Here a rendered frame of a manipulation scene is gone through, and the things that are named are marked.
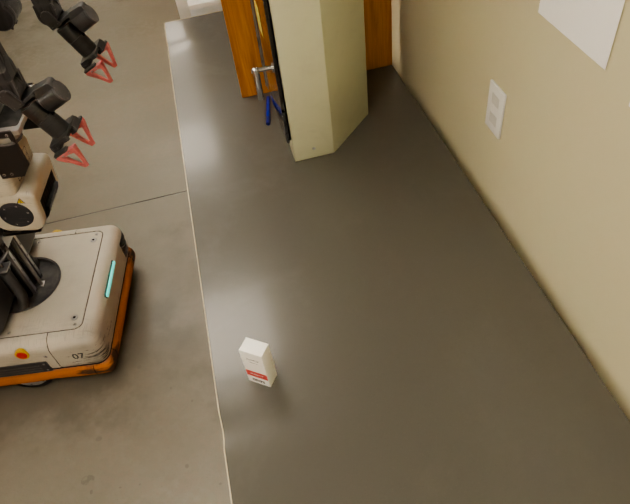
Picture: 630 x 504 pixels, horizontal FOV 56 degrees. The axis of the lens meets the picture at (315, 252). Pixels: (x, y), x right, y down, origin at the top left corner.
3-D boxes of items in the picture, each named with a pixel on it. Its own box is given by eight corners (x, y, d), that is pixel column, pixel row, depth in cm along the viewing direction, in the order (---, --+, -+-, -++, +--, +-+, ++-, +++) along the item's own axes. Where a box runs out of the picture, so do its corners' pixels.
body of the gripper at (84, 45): (104, 42, 190) (86, 23, 185) (99, 58, 183) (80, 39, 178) (90, 52, 192) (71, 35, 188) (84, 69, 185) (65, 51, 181)
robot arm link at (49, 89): (5, 77, 150) (-5, 96, 144) (35, 53, 146) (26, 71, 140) (44, 110, 158) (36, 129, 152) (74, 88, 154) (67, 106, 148)
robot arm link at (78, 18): (44, 3, 179) (37, 16, 174) (70, -19, 175) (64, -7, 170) (75, 34, 187) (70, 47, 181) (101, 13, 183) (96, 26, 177)
